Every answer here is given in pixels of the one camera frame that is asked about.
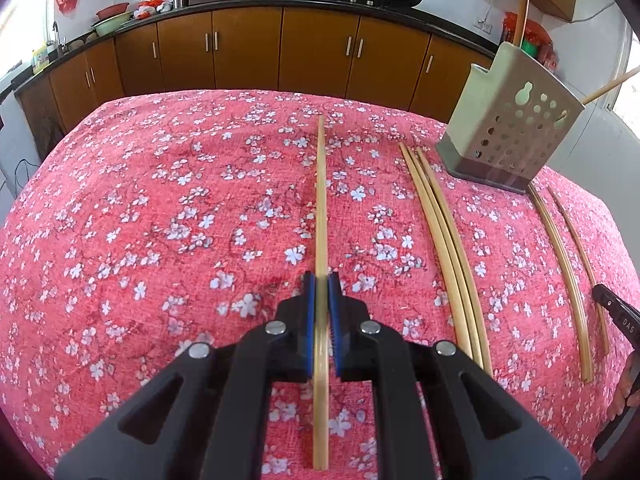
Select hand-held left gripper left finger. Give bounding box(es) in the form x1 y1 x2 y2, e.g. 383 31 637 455
55 271 318 480

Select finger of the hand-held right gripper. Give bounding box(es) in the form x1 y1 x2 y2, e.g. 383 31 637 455
592 284 640 352

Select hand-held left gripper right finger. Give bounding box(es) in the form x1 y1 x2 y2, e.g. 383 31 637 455
328 271 584 480

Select perforated plastic chopstick holder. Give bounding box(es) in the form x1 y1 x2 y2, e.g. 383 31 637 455
435 41 586 196

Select person's right hand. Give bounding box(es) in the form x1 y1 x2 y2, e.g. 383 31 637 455
606 359 640 423

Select pink floral tablecloth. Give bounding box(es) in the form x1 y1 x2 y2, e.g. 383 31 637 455
0 89 640 480

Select kitchen window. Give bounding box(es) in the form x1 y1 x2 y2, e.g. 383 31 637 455
611 25 640 137

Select wooden lower kitchen cabinets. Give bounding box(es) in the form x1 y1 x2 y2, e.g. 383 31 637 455
15 5 494 133

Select red bag with bottles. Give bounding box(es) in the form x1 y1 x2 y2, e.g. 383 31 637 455
500 11 559 72

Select white bowls with red bag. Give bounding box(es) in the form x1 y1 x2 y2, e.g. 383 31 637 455
134 0 174 19

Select white floral appliance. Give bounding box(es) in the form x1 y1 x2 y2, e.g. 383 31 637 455
0 87 43 211

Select green basin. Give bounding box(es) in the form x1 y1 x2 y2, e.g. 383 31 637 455
91 11 134 37

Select wooden wall cabinets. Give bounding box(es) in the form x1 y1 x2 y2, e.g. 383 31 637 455
10 0 497 97

